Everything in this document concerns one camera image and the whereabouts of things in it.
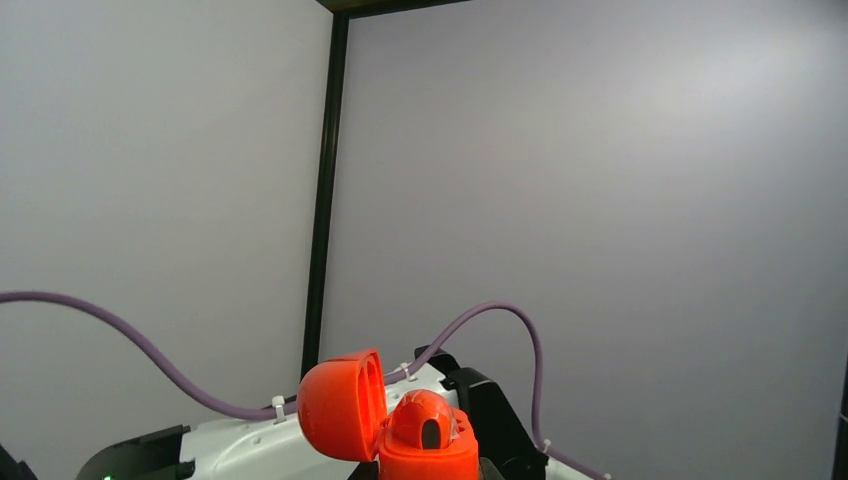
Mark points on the black enclosure frame post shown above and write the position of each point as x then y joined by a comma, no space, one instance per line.
342,13

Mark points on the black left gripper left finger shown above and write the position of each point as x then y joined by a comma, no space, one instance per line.
365,471

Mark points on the orange round case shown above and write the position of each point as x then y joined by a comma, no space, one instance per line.
342,411

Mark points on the orange earbud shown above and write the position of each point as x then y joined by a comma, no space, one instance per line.
423,420

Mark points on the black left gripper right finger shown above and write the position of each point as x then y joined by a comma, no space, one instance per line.
488,471

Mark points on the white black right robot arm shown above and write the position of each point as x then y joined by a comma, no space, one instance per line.
271,445

